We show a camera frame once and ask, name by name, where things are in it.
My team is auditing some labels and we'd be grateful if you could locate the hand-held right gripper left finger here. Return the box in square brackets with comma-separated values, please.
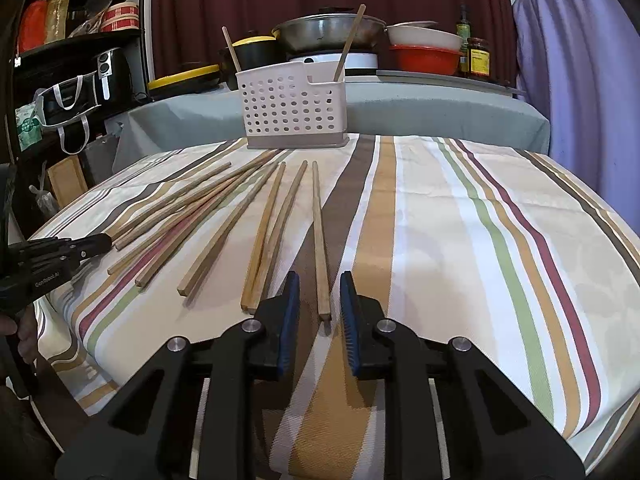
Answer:
[55, 270, 301, 480]

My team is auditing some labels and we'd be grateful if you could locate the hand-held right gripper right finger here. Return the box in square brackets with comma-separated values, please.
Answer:
[340, 270, 586, 480]

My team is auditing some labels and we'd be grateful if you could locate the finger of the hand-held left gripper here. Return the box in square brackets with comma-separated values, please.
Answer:
[14, 232, 114, 274]

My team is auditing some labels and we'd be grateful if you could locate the row of wooden chopsticks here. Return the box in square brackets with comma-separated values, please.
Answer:
[106, 149, 310, 313]

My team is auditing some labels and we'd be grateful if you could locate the white perforated utensil holder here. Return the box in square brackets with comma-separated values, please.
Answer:
[235, 57, 350, 150]

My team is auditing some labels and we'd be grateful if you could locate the person's left hand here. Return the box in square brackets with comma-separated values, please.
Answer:
[0, 305, 40, 367]

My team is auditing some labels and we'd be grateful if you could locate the clear plastic bag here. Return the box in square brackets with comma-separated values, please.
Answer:
[29, 185, 61, 216]

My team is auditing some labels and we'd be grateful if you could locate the wooden board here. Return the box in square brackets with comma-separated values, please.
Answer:
[46, 155, 88, 206]

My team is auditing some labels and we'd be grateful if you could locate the grey box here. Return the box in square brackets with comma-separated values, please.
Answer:
[80, 132, 121, 186]

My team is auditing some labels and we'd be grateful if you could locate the striped cloth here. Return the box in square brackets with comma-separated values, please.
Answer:
[27, 132, 640, 476]

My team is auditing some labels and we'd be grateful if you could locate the green and white packet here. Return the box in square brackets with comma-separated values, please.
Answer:
[15, 102, 43, 153]

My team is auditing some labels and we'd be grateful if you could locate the black tote bag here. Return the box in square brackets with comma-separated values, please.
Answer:
[32, 72, 103, 156]

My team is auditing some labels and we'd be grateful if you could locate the black air fryer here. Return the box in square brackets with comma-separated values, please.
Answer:
[92, 47, 133, 106]

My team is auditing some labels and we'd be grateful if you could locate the yellow lidded electric pan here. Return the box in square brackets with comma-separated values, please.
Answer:
[147, 64, 223, 98]

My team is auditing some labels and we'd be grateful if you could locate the black shelf rack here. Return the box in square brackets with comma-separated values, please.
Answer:
[7, 0, 151, 211]

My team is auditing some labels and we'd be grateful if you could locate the clear wrapped packet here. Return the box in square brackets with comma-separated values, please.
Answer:
[70, 15, 103, 38]

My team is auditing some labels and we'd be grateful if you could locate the red packet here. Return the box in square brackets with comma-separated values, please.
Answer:
[17, 0, 49, 53]

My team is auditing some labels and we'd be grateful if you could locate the red striped round box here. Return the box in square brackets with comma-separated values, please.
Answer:
[100, 2, 141, 33]

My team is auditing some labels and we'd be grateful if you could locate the gold packet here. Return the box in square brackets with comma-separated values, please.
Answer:
[46, 0, 71, 43]

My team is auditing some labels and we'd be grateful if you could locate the grey-green tablecloth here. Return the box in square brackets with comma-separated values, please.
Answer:
[112, 80, 551, 173]

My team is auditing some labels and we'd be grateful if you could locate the black pot with yellow lid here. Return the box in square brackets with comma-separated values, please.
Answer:
[218, 35, 288, 78]

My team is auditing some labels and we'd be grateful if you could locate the white induction cooker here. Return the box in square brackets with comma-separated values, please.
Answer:
[287, 51, 379, 78]

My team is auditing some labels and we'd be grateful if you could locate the grey cutting board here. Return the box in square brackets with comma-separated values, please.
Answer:
[376, 69, 527, 100]

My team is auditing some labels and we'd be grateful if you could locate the red colander bowl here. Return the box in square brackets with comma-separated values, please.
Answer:
[389, 44, 463, 76]

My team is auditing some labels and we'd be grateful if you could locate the steel wok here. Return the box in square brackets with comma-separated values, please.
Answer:
[271, 14, 388, 56]

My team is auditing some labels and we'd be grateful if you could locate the sauce jar with red lid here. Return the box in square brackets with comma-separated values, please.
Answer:
[466, 37, 491, 79]

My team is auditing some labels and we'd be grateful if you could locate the white colander bowl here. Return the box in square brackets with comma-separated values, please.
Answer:
[386, 21, 465, 52]

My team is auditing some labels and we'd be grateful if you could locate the dark oil bottle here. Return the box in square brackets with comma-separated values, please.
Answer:
[456, 5, 472, 73]

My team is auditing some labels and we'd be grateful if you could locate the purple cloth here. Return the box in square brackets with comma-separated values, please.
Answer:
[512, 0, 640, 241]

